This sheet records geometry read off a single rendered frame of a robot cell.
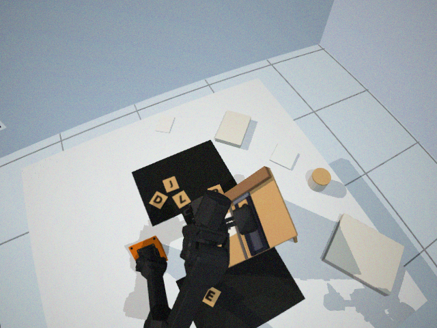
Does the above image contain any white jar with tan lid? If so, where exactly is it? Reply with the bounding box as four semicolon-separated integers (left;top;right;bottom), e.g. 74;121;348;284
308;168;331;192

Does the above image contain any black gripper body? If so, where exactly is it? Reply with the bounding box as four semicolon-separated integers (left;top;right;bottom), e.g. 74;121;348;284
182;205;258;236

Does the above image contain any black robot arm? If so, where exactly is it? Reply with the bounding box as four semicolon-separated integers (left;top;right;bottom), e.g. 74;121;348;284
135;190;231;328

